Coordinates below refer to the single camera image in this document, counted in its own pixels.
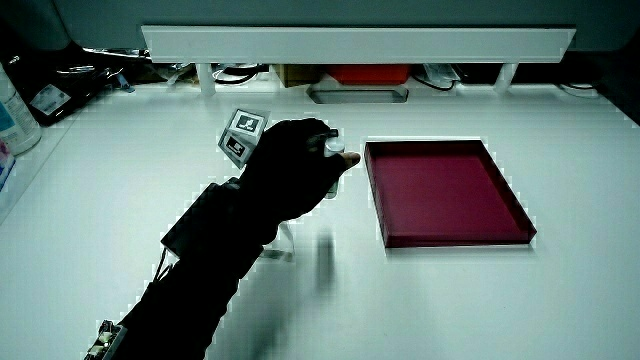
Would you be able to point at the clear plastic stand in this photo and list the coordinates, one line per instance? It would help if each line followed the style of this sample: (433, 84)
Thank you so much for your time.
(281, 246)

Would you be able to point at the person's left hand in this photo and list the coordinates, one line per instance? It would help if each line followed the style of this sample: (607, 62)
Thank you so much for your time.
(285, 170)

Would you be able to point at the brown cardboard box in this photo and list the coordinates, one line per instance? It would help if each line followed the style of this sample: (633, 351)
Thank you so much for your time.
(296, 75)

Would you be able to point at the black bag with white label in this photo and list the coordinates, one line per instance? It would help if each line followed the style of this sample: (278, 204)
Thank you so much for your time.
(60, 92)

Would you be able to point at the white plastic bottle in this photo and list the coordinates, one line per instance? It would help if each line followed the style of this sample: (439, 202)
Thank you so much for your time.
(15, 120)

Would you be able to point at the white desk shelf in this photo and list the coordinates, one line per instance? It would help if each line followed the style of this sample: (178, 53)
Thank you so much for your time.
(357, 45)

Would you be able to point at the orange box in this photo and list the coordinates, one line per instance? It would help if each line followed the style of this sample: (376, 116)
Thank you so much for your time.
(369, 73)

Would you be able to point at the white glue stick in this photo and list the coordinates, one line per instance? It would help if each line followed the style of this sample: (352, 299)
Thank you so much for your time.
(334, 146)

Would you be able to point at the dark red tray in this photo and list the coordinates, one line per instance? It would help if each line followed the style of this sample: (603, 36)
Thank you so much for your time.
(440, 192)

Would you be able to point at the person's left forearm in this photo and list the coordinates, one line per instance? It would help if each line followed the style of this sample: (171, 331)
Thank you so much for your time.
(200, 260)

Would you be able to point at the circuit board on arm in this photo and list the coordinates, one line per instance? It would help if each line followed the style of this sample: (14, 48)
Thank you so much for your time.
(104, 342)

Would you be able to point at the blue and white packet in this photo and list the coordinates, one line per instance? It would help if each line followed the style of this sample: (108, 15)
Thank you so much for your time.
(5, 165)

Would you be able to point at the clear plastic bag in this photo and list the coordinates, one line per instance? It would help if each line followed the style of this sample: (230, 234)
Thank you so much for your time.
(440, 74)

